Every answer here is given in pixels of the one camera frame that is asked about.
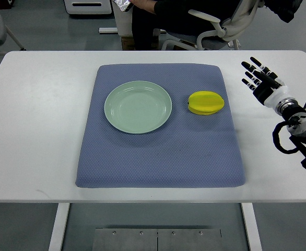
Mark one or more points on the white cabinet base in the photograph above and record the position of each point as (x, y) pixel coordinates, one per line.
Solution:
(88, 7)

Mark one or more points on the white table leg frame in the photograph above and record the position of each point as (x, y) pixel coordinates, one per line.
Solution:
(249, 219)

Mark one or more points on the metal floor plate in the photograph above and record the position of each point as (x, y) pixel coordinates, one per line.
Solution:
(157, 239)

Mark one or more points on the seated person in black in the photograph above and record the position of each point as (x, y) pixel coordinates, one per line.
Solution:
(174, 16)

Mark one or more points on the cardboard box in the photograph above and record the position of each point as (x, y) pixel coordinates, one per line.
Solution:
(131, 44)

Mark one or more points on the white grey office chair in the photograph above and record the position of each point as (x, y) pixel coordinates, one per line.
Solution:
(224, 32)

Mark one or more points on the yellow starfruit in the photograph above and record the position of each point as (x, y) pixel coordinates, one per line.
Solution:
(205, 102)

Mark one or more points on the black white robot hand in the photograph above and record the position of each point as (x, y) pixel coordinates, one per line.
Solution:
(265, 85)

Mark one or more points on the light green plate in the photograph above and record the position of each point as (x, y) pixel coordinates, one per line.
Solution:
(138, 107)

